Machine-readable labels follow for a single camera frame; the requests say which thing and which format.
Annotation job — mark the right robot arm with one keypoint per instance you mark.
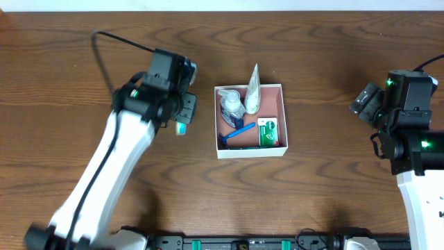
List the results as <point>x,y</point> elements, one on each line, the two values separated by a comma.
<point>401,115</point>

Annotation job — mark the white cardboard box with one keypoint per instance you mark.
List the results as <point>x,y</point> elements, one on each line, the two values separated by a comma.
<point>271,105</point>

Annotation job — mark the clear pump soap bottle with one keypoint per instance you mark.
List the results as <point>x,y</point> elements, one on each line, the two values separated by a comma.
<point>232,109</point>

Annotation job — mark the black mounting rail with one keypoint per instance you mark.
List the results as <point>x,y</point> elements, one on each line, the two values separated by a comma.
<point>306,239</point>

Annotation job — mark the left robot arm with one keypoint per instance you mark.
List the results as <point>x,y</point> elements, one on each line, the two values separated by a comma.
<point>139,109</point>

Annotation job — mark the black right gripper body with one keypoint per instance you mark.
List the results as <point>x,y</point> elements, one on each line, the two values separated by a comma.
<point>363,103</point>

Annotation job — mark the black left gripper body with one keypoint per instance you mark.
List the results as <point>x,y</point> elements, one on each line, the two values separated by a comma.
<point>185,107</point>

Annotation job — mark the green red toothpaste tube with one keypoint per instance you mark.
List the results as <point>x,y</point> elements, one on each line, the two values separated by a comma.
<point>248,148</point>

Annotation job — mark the white lotion tube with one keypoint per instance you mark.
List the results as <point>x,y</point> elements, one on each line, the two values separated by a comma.
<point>253,95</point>

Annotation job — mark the blue disposable razor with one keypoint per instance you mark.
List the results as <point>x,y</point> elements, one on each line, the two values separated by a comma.
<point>224,138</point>

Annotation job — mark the green white toothbrush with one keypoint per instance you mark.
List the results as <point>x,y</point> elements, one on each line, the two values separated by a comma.
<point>181,128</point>

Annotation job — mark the green soap bar box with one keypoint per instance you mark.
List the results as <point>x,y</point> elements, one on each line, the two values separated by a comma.
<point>268,132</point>

